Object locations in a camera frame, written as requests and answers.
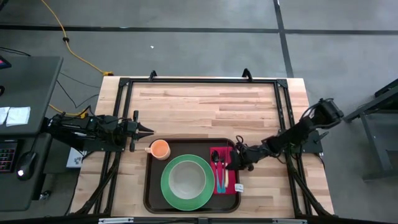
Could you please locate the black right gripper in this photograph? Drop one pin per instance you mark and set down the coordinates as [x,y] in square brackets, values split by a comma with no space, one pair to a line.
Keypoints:
[252,154]

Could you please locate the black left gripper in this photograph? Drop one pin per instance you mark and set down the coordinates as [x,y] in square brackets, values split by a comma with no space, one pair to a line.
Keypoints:
[130,130]

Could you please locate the red cloth napkin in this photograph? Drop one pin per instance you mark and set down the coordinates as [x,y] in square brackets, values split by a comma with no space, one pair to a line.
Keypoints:
[231,183]

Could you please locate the orange ribbed mug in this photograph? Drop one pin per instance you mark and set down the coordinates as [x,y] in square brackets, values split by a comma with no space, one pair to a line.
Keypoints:
[160,148]

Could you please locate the beige bowl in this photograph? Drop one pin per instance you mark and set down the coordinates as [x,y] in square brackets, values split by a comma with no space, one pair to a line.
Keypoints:
[187,180]

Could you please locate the green plate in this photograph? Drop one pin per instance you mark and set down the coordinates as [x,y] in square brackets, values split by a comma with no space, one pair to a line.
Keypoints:
[166,193]

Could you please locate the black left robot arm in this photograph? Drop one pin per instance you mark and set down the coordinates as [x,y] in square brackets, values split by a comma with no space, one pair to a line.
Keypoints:
[77,127]

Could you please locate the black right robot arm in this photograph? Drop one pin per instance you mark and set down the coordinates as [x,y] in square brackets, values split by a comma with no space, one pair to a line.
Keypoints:
[292,135]

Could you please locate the dark brown serving tray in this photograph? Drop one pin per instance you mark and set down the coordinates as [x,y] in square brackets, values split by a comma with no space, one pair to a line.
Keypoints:
[192,146]

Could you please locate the white printed box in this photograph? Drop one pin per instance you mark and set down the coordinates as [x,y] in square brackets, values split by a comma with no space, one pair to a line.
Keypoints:
[74,158]

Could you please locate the black computer mouse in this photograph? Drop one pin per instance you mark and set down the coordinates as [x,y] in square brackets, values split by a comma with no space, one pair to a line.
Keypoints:
[26,165]

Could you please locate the grey side desk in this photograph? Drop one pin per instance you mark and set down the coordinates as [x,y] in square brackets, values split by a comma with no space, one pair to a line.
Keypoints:
[31,84]

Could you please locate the white paper towel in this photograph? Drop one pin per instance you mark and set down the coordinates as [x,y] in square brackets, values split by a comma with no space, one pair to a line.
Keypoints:
[3,115]
[18,115]

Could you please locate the backlit black keyboard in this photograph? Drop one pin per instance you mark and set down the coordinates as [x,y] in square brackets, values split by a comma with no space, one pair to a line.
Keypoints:
[7,158]

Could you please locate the dark metal stand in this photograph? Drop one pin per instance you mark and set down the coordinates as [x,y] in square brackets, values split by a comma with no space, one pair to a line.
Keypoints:
[373,107]

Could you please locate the black device pink screen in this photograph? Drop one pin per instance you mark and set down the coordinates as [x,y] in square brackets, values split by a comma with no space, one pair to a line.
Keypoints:
[4,63]

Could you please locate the black aluminium rig frame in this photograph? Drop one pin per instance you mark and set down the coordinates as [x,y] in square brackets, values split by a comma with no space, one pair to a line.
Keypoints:
[186,80]

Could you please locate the silver metal bracket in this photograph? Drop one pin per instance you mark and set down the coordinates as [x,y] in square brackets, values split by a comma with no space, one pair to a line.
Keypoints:
[289,221]
[115,220]

